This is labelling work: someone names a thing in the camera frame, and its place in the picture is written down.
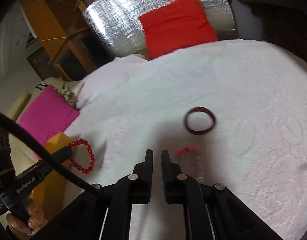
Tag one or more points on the dark wooden shelf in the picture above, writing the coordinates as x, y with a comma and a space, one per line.
281, 17

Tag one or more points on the person's left hand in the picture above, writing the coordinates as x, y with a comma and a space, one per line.
31, 220

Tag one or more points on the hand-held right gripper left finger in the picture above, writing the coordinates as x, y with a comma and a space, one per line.
148, 177

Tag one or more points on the cardboard box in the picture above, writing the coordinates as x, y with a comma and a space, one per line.
58, 140

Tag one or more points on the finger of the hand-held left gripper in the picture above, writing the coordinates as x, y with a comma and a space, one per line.
62, 153

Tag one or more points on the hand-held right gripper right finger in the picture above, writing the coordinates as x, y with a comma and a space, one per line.
166, 177

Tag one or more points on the magenta cushion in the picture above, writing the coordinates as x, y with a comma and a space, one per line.
46, 115

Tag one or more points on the wooden side table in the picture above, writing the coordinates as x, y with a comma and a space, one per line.
51, 12

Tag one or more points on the silver foil insulation sheet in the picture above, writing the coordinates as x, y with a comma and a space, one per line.
113, 22

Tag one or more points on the white terry towel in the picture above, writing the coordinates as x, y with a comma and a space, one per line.
218, 80

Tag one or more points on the red cushion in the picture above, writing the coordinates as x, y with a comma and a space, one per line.
176, 27

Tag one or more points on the patterned cloth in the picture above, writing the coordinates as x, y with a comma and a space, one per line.
68, 95

